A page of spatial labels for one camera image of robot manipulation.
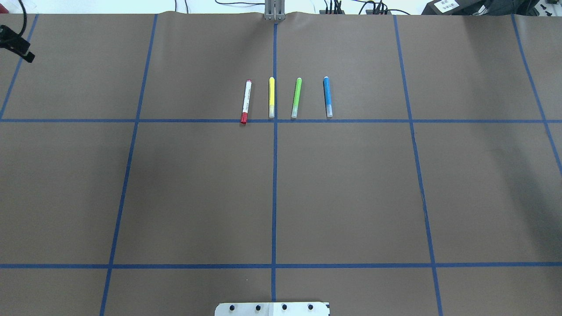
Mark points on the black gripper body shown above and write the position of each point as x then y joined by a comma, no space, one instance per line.
15,45

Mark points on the blue highlighter pen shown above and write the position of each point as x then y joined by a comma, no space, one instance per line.
327,96

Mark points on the red and white marker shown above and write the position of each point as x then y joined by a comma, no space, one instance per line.
246,102

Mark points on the grey aluminium frame post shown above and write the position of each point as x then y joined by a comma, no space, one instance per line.
274,10

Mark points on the black power adapter box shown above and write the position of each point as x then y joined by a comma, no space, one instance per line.
456,7

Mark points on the green highlighter pen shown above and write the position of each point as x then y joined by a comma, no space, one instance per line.
296,97

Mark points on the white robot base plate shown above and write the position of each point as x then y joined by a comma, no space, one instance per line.
273,309

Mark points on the yellow highlighter pen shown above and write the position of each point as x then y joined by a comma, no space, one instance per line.
271,97

